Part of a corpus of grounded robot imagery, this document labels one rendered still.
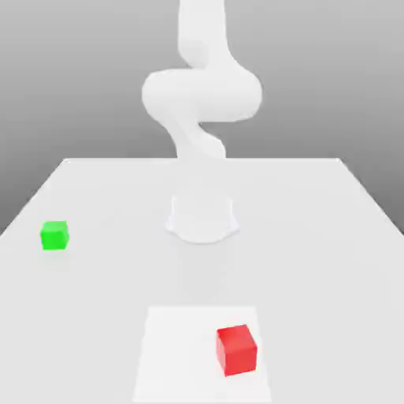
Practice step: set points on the small green cube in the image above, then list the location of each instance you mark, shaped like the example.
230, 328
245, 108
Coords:
54, 236

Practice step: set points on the small red cube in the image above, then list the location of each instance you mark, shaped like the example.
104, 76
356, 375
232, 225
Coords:
237, 352

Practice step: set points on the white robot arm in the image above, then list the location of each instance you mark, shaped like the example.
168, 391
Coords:
202, 94

